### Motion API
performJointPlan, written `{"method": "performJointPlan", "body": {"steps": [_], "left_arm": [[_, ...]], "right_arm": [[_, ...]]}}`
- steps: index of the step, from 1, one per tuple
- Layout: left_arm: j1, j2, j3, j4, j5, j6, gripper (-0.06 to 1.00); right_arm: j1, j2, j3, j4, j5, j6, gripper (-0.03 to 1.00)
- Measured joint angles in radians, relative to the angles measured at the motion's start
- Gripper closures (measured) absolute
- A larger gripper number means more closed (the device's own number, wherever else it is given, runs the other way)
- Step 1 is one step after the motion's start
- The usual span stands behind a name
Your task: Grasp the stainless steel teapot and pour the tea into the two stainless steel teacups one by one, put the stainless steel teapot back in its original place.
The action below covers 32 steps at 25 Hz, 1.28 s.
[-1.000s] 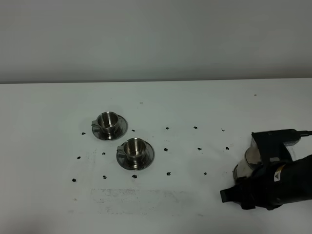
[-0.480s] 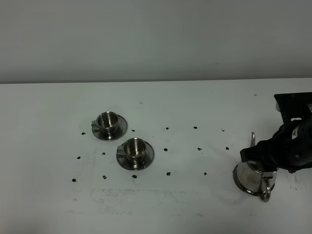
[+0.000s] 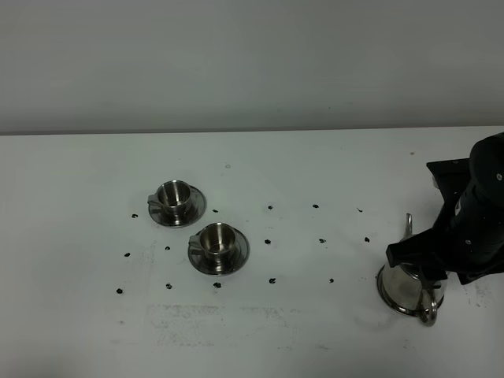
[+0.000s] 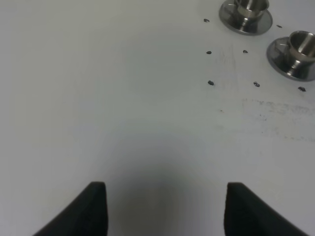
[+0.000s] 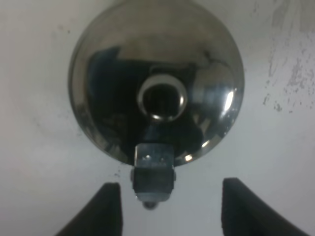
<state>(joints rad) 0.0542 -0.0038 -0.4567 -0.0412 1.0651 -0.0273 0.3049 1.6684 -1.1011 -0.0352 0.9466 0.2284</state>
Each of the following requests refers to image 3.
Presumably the stainless steel teacup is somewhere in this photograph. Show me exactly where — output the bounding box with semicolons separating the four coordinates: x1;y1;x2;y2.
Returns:
147;180;191;215
188;222;237;262

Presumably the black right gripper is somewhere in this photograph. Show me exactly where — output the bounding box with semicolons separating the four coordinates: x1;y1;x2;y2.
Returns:
385;157;504;285

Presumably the front stainless steel teacup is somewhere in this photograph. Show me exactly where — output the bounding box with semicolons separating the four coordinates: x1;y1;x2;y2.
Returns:
188;222;237;262

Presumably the rear steel saucer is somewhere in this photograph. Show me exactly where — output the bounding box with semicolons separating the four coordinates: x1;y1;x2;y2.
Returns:
147;186;206;228

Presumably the front steel saucer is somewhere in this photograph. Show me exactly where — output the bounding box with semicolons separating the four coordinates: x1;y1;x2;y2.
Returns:
188;228;250;276

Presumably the teapot steel saucer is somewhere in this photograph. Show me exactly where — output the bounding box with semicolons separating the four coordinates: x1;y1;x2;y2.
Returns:
376;264;444;316

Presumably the stainless steel teapot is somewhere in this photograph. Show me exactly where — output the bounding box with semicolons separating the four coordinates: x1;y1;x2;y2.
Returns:
376;213;447;326

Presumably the rear stainless steel teacup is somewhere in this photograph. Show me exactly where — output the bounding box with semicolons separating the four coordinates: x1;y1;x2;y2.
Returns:
147;180;191;215

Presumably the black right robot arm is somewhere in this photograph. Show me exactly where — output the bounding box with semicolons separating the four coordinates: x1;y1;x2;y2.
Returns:
386;133;503;284

